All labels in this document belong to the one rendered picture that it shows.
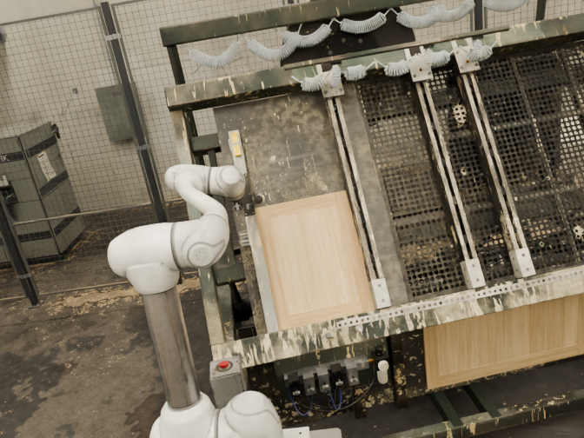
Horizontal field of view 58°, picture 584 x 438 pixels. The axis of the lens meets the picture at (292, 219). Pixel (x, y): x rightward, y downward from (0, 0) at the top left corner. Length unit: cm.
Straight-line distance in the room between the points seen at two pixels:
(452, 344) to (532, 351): 46
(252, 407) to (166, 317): 37
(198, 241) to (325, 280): 110
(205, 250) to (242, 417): 52
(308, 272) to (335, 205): 34
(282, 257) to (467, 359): 114
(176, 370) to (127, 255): 37
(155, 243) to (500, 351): 205
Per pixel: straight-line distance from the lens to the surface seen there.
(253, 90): 254
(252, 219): 240
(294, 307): 237
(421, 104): 264
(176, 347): 157
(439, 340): 281
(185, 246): 140
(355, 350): 238
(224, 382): 214
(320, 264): 239
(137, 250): 146
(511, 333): 297
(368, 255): 237
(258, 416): 164
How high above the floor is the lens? 217
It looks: 21 degrees down
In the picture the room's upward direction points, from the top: 10 degrees counter-clockwise
